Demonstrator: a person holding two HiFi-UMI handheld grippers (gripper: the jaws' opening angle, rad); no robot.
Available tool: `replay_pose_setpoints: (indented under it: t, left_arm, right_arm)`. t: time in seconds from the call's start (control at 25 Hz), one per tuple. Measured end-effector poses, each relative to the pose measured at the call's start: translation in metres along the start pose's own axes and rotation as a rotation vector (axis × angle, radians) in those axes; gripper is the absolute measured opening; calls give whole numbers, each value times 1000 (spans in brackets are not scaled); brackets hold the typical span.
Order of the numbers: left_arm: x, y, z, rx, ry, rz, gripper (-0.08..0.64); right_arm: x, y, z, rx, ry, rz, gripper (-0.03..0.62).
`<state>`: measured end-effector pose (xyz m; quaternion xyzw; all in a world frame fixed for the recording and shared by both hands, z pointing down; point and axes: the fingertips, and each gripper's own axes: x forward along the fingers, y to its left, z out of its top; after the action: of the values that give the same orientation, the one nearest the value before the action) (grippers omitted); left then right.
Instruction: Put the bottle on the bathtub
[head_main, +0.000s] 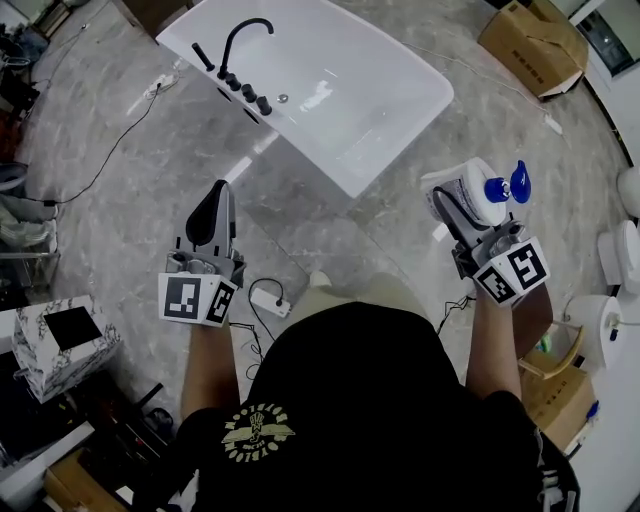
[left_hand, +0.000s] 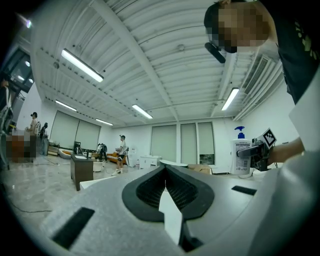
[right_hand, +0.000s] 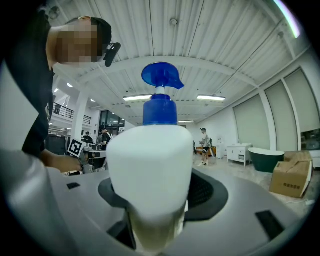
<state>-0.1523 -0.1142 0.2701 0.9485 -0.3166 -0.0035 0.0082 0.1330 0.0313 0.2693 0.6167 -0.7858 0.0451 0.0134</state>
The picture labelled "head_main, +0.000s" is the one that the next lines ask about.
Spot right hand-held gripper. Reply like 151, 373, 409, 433
432, 185, 552, 307

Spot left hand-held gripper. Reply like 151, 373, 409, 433
158, 179, 247, 329

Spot white bottle with blue cap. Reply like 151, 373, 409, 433
422, 157, 534, 229

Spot white bathtub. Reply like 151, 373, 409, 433
155, 0, 455, 199

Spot person's right forearm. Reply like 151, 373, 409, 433
464, 293, 524, 401

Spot person's left forearm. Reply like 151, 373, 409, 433
180, 319, 239, 427

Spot black curved bathtub faucet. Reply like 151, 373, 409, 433
217, 18, 276, 79

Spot white power strip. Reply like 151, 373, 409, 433
144, 73, 177, 99
249, 288, 293, 319

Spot person's khaki trousers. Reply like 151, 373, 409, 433
293, 272, 432, 342

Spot black hand shower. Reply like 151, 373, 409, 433
191, 43, 217, 72

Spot white marble cabinet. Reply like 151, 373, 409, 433
12, 294, 122, 404

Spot brown cardboard box black print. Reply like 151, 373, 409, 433
477, 0, 591, 99

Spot person's black t-shirt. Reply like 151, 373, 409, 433
169, 301, 581, 512

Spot long black cable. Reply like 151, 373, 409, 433
43, 82, 164, 205

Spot long white cable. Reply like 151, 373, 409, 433
399, 41, 565, 137

